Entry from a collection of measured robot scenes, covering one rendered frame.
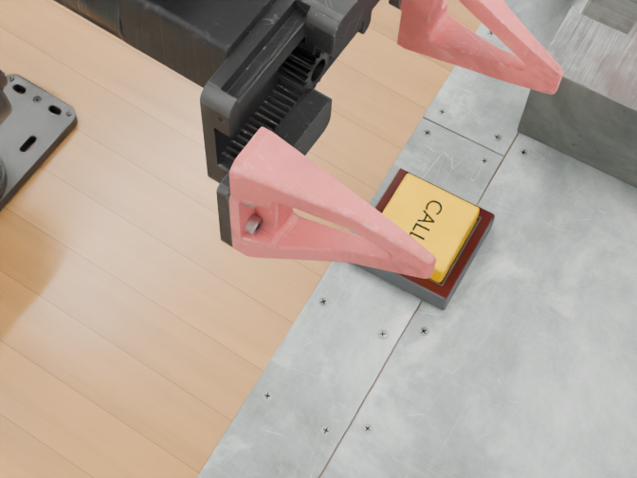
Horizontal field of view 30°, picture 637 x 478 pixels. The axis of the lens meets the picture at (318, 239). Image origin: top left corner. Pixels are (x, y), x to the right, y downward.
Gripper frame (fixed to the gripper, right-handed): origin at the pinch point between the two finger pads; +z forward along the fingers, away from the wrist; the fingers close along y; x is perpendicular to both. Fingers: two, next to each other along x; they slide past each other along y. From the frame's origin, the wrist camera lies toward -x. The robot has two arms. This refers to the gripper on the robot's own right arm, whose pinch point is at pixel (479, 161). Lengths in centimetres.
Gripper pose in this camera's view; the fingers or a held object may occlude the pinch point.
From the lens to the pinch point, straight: 45.4
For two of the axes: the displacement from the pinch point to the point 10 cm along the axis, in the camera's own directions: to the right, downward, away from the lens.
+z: 8.4, 5.0, -2.2
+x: -0.3, 4.5, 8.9
